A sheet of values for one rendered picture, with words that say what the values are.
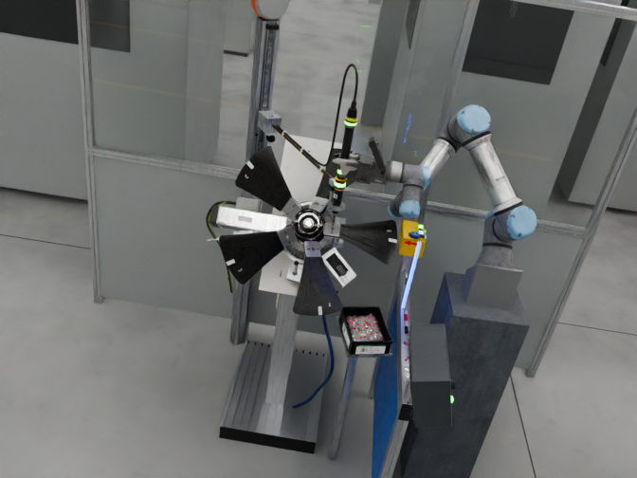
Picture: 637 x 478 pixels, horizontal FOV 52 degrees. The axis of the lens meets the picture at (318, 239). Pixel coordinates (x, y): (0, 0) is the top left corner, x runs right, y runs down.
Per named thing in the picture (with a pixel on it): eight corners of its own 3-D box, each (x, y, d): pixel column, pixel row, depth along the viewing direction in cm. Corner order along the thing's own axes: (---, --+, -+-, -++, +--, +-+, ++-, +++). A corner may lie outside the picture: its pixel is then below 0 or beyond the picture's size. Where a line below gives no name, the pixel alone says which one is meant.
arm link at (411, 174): (429, 186, 237) (432, 164, 239) (400, 181, 237) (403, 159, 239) (426, 192, 245) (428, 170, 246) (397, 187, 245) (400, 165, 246)
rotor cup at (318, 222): (287, 242, 262) (286, 238, 249) (294, 208, 264) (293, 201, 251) (323, 248, 262) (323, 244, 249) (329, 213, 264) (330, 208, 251)
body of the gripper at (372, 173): (354, 181, 241) (386, 187, 241) (357, 160, 237) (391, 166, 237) (354, 173, 248) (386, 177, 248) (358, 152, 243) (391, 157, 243)
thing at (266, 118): (255, 125, 295) (257, 108, 291) (269, 124, 299) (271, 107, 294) (265, 135, 288) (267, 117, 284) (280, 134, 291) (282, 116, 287)
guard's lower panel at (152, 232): (96, 292, 381) (88, 152, 333) (535, 367, 378) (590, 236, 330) (94, 295, 379) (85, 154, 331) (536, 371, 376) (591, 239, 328)
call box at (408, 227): (398, 238, 300) (403, 219, 295) (419, 242, 300) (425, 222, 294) (398, 257, 287) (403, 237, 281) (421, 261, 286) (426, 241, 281)
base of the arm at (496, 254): (508, 275, 264) (510, 251, 266) (519, 270, 250) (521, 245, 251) (471, 269, 265) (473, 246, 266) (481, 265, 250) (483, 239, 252)
